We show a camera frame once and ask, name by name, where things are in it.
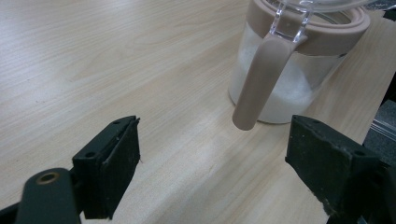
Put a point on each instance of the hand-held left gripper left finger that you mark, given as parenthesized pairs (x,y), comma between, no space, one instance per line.
(109,161)

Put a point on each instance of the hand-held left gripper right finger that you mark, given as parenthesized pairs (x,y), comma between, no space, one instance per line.
(330,161)

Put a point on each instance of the aluminium floor rail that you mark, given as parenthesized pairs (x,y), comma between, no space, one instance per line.
(384,129)

